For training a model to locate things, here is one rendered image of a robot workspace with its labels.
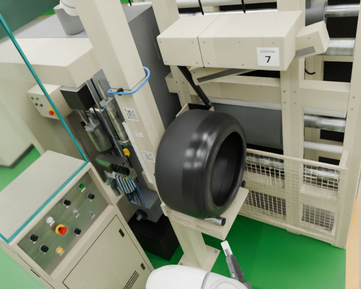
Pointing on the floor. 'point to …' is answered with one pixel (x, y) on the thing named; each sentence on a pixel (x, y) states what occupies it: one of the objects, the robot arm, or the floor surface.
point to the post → (142, 108)
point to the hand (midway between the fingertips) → (226, 249)
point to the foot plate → (205, 260)
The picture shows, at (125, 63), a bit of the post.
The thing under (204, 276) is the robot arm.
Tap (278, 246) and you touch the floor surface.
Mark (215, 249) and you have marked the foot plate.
